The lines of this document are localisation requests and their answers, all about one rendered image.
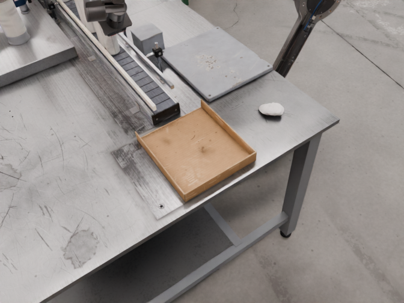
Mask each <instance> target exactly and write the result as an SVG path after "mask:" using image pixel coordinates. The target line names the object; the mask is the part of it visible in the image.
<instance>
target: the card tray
mask: <svg viewBox="0 0 404 303"><path fill-rule="evenodd" d="M135 135H136V138H137V140H138V142H139V143H140V144H141V145H142V147H143V148H144V150H145V151H146V152H147V153H148V155H149V156H150V157H151V158H152V160H153V161H154V163H155V164H156V165H157V166H158V168H159V169H160V170H161V171H162V173H163V174H164V176H165V177H166V178H167V179H168V181H169V182H170V183H171V184H172V186H173V187H174V189H175V190H176V191H177V192H178V193H179V195H180V196H181V197H182V198H183V200H184V201H185V202H187V201H189V200H190V199H192V198H194V197H196V196H197V195H199V194H200V193H202V192H204V191H205V190H207V189H209V188H211V187H212V186H214V185H215V184H217V183H219V182H220V181H222V180H224V179H226V178H227V177H229V176H230V175H232V174H234V173H235V172H237V171H239V170H241V169H242V168H244V167H245V166H247V165H249V164H250V163H252V162H254V161H256V157H257V152H256V151H255V150H254V149H253V148H252V147H251V146H250V145H249V144H248V143H247V142H246V141H245V140H244V139H243V138H242V137H241V136H240V135H239V134H238V133H237V132H236V131H235V130H233V129H232V128H231V127H230V126H229V125H228V124H227V123H226V122H225V121H224V120H223V119H222V118H221V117H220V116H219V115H218V114H217V113H216V112H215V111H214V110H213V109H212V108H211V107H210V106H209V105H208V104H207V103H206V102H205V101H204V100H202V99H201V107H199V108H197V109H195V110H193V111H192V112H190V113H188V114H186V115H184V116H182V117H180V118H178V119H176V120H174V121H172V122H170V123H168V124H166V125H164V126H162V127H160V128H158V129H156V130H154V131H152V132H150V133H148V134H146V135H144V136H142V137H140V136H139V135H138V134H137V132H135Z"/></svg>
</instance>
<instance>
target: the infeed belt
mask: <svg viewBox="0 0 404 303"><path fill-rule="evenodd" d="M65 4H66V6H67V7H68V8H69V9H70V10H71V11H72V13H73V14H74V15H75V16H76V17H77V18H78V19H79V20H80V21H81V19H80V17H79V13H78V10H77V8H76V4H75V1H74V0H71V1H69V2H66V3H65ZM59 6H60V7H61V8H62V9H63V7H62V6H61V5H60V4H59ZM63 10H64V11H65V9H63ZM65 12H66V11H65ZM66 13H67V12H66ZM67 15H68V16H69V17H70V18H71V20H72V21H74V20H73V19H72V17H71V16H70V15H69V14H68V13H67ZM74 23H75V24H76V25H77V26H78V27H79V29H80V30H81V31H82V32H83V33H84V31H83V30H82V29H81V28H80V26H79V25H78V24H77V23H76V22H75V21H74ZM84 34H85V35H86V33H84ZM92 35H93V36H94V37H95V38H96V39H97V41H98V42H99V39H98V37H97V33H95V34H92ZM86 36H87V35H86ZM87 38H88V39H89V40H90V41H91V42H92V44H93V45H95V44H94V43H93V41H92V40H91V39H90V38H89V37H88V36H87ZM118 45H119V44H118ZM95 47H96V48H97V49H98V50H99V52H100V53H101V54H102V55H103V56H104V57H105V58H106V59H107V57H106V56H105V55H104V54H103V53H102V52H101V50H100V49H99V48H98V47H97V46H96V45H95ZM119 48H120V53H119V54H118V55H115V56H112V57H113V59H115V60H116V62H118V64H119V65H120V66H121V67H122V68H123V70H124V71H125V72H126V73H127V74H128V75H129V76H130V77H131V78H132V79H133V81H134V82H135V83H136V84H137V85H138V86H139V87H140V89H142V90H143V92H144V93H145V94H146V95H147V96H148V98H149V99H150V100H151V101H152V102H153V103H154V104H155V105H156V110H155V111H153V110H152V109H151V107H149V106H148V104H147V103H146V102H145V101H144V99H143V98H142V97H141V96H140V95H139V94H138V93H137V92H136V91H135V89H134V88H133V87H132V86H131V84H130V83H128V81H127V80H126V79H125V78H124V77H123V75H122V74H121V73H120V72H119V71H118V70H117V69H116V68H115V67H114V65H113V64H112V63H111V62H110V60H109V59H107V61H108V62H109V63H110V64H111V65H112V66H113V68H115V70H116V71H117V72H118V73H119V75H120V76H121V77H122V78H123V79H124V80H125V81H126V82H127V84H128V85H129V86H130V87H131V89H133V91H134V92H135V93H136V94H137V95H138V96H139V98H140V99H141V100H142V101H143V102H144V103H145V104H146V105H147V107H148V108H149V109H150V110H151V112H152V113H154V115H156V114H158V113H160V112H162V111H164V110H166V109H168V108H170V107H172V106H174V105H176V103H175V102H174V101H173V100H172V99H171V98H170V97H169V96H168V95H167V94H166V93H165V92H164V90H163V89H162V88H161V87H160V86H159V85H158V84H157V83H156V82H155V81H154V80H153V79H152V78H151V77H150V76H149V75H148V74H147V73H146V72H145V71H144V70H143V69H142V68H141V67H140V66H139V64H138V63H137V62H136V61H135V60H134V59H133V58H132V57H131V56H130V55H129V54H128V53H127V52H126V51H125V50H124V49H123V48H122V47H121V46H120V45H119Z"/></svg>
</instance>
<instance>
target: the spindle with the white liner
mask: <svg viewBox="0 0 404 303"><path fill-rule="evenodd" d="M0 25H1V27H2V29H3V31H4V32H5V36H6V37H7V38H8V42H9V44H12V45H20V44H23V43H25V42H27V41H28V40H29V39H30V35H29V34H28V33H27V29H26V28H25V26H24V23H23V21H22V19H21V17H20V14H19V12H18V10H17V8H16V6H15V4H14V2H13V0H0Z"/></svg>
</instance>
